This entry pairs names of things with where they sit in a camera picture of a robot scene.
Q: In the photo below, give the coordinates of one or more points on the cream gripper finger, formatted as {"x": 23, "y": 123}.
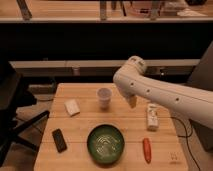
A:
{"x": 132, "y": 101}

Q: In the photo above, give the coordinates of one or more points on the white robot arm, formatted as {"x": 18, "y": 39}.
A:
{"x": 196, "y": 103}

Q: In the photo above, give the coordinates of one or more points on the orange carrot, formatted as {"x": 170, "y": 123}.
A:
{"x": 147, "y": 150}

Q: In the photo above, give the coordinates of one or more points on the green bowl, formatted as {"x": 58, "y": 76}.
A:
{"x": 105, "y": 144}

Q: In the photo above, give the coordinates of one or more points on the white sponge block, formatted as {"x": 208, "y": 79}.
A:
{"x": 72, "y": 107}

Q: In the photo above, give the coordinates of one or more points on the black smartphone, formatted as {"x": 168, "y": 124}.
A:
{"x": 59, "y": 140}

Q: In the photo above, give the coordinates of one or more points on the black office chair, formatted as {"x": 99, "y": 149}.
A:
{"x": 14, "y": 94}

